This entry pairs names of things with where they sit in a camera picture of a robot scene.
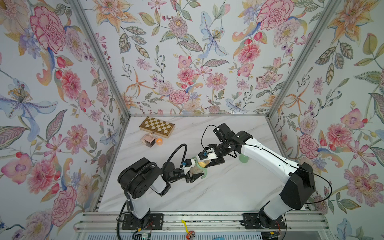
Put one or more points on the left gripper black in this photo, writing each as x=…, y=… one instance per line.
x=191, y=179

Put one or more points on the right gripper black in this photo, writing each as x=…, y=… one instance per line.
x=216, y=162

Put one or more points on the yellow collar with nipple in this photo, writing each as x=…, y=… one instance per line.
x=202, y=162

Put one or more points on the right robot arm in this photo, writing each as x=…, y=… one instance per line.
x=298, y=179

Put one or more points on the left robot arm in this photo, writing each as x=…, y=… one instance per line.
x=143, y=175

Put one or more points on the green bottle cap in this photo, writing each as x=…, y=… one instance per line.
x=243, y=159

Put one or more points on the pink black cube box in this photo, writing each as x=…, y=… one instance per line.
x=148, y=140

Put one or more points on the wooden chess board box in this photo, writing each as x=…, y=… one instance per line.
x=157, y=127

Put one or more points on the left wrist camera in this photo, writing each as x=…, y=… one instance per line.
x=187, y=165

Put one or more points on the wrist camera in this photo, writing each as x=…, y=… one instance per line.
x=207, y=155
x=187, y=165

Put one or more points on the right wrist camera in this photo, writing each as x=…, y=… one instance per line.
x=207, y=155

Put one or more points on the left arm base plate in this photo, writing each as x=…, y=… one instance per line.
x=151, y=221

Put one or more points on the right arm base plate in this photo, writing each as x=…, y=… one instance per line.
x=256, y=221

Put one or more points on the aluminium mounting rail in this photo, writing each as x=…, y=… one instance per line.
x=296, y=221

